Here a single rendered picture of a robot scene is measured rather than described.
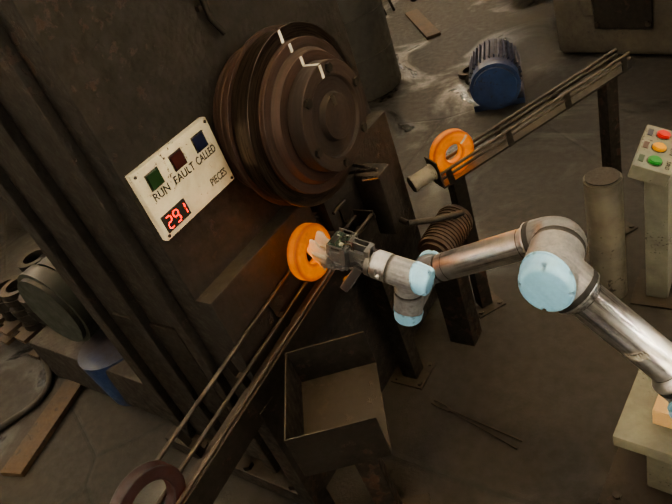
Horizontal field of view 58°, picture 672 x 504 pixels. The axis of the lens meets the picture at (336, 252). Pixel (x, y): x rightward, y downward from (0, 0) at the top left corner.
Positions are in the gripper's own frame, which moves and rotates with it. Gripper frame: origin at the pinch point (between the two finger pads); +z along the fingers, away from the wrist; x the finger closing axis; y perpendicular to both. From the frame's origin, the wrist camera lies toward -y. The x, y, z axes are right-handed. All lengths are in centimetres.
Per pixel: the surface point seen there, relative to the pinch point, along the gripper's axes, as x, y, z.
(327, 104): -17.3, 33.2, 0.0
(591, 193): -78, -22, -59
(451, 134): -68, -4, -13
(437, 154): -62, -9, -11
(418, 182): -54, -15, -8
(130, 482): 70, -8, 2
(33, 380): 31, -129, 161
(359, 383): 21.9, -17.5, -26.2
